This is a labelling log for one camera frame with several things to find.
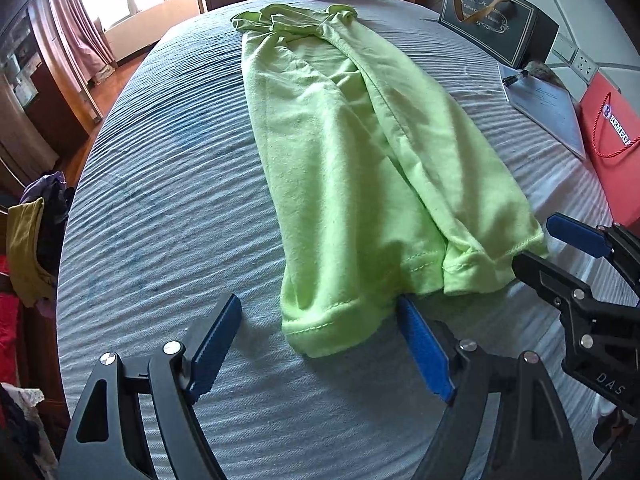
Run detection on striped light blue bedsheet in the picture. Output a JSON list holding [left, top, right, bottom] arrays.
[[58, 0, 612, 479]]

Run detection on black pen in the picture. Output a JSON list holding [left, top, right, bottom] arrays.
[[502, 70, 529, 88]]

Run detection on grey plush toy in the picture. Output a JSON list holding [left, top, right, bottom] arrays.
[[524, 60, 565, 89]]

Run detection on pile of coloured clothes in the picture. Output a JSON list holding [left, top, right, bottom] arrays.
[[1, 171, 75, 479]]

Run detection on lime green t-shirt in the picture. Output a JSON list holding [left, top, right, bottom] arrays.
[[232, 3, 547, 358]]

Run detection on white wall socket panel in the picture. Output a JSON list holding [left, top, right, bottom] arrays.
[[552, 34, 599, 86]]

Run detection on white printed paper sheet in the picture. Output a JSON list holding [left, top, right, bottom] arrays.
[[498, 64, 587, 162]]

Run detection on dark green gift bag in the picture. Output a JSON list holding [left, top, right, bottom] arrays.
[[438, 0, 559, 68]]

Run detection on dark wooden cabinet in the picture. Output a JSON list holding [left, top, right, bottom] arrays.
[[1, 11, 89, 158]]

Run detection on pink curtain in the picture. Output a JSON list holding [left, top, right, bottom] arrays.
[[27, 0, 117, 92]]

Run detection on red paper gift bag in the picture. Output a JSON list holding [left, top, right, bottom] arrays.
[[578, 72, 640, 236]]

